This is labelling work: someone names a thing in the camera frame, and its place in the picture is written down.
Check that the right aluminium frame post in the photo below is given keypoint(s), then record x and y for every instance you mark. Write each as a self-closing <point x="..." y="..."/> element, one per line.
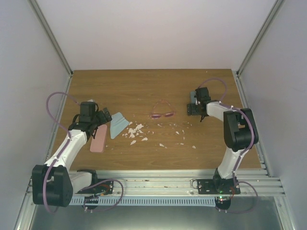
<point x="261" y="33"/>

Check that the left aluminium frame post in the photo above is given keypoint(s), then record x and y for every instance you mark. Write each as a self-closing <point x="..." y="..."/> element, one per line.
<point x="41" y="18"/>

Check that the aluminium frame rail front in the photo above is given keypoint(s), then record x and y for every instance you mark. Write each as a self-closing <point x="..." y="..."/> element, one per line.
<point x="178" y="182"/>

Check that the grey slotted cable duct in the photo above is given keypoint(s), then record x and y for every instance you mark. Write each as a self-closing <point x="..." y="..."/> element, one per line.
<point x="153" y="201"/>

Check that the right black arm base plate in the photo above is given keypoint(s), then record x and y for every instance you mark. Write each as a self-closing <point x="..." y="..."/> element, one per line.
<point x="211" y="187"/>

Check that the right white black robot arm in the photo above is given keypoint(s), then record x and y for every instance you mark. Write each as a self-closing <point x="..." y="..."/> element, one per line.
<point x="240" y="134"/>

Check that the teal glasses case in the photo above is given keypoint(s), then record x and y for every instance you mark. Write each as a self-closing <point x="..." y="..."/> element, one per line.
<point x="193" y="98"/>

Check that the pink glasses case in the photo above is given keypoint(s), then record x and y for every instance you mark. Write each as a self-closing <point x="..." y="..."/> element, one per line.
<point x="98" y="143"/>

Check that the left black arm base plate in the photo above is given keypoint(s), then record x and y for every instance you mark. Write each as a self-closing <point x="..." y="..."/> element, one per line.
<point x="104" y="187"/>

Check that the aluminium frame post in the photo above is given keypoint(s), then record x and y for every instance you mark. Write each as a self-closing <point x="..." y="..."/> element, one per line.
<point x="261" y="33"/>
<point x="41" y="18"/>

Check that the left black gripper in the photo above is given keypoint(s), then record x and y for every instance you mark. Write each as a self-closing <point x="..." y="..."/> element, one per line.
<point x="102" y="120"/>

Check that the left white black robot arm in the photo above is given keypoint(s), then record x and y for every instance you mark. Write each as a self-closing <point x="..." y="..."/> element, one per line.
<point x="53" y="184"/>

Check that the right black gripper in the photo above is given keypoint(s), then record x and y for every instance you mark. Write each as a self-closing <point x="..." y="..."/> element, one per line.
<point x="192" y="111"/>

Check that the pink tinted sunglasses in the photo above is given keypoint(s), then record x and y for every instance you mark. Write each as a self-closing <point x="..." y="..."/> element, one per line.
<point x="162" y="109"/>

